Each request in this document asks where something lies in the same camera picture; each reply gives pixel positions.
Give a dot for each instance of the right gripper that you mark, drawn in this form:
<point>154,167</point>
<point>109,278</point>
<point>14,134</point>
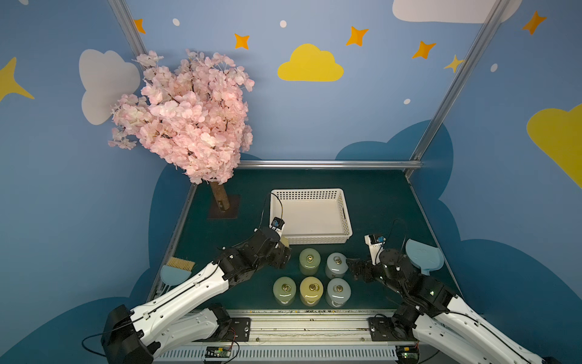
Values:
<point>364,268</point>

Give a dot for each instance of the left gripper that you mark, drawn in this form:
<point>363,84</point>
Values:
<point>280,252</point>

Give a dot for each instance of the white perforated plastic basket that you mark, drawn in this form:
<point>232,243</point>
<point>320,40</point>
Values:
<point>312,216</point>

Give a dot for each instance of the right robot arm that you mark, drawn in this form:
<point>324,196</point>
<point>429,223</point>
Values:
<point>432,313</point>

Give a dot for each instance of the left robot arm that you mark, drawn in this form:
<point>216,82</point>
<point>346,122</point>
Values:
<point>142,334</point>

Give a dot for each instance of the light blue dustpan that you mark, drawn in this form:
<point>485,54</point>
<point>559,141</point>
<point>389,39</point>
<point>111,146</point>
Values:
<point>424,257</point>

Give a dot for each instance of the blue hand brush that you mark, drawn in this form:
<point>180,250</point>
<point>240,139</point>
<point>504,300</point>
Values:
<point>173,273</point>

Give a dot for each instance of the pink cherry blossom tree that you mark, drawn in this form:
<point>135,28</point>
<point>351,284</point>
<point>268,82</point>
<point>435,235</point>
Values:
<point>194,118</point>

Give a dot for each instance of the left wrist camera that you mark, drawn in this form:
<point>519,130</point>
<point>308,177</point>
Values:
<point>277,224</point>

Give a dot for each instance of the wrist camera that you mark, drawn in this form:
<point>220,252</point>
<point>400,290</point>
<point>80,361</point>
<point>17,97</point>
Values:
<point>375,245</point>
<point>277,224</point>

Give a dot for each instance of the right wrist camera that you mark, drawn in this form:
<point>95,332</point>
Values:
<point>375,245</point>

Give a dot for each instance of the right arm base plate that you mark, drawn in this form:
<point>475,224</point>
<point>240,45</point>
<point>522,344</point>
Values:
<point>384,329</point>

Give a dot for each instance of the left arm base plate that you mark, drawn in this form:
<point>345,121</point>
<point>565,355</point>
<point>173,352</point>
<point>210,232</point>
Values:
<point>237,329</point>

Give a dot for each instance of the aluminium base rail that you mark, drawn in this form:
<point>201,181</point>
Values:
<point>309,327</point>

